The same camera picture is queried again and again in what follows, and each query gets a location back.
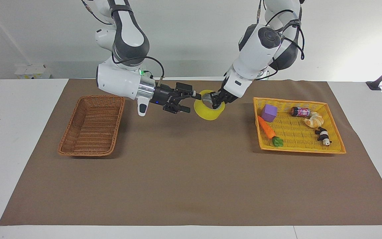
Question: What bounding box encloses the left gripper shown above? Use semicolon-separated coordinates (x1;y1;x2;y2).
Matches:
211;87;240;110

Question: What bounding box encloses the brown wicker basket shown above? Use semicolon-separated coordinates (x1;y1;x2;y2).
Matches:
58;95;126;157

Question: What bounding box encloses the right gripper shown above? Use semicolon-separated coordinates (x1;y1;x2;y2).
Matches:
152;82;202;114

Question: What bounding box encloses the yellow plastic basket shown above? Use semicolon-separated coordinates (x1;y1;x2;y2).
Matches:
253;97;347;154

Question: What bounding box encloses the yellow tape roll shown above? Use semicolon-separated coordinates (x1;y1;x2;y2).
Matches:
193;89;226;121

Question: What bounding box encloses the orange toy carrot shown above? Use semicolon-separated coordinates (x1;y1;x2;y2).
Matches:
257;115;284;148

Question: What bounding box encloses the black cable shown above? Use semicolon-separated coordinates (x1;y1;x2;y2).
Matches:
111;50;165;87
257;0;306;81

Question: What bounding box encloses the purple cube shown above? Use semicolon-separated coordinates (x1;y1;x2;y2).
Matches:
261;104;278;123

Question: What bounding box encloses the black and white panda toy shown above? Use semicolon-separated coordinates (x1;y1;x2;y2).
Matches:
315;126;333;147

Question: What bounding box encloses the small dark can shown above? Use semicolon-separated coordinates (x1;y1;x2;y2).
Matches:
290;106;311;118

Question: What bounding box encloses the toy bread roll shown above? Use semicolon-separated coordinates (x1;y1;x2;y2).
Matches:
304;112;325;129

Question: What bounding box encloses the white wall box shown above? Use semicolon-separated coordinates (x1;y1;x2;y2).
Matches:
14;64;51;80

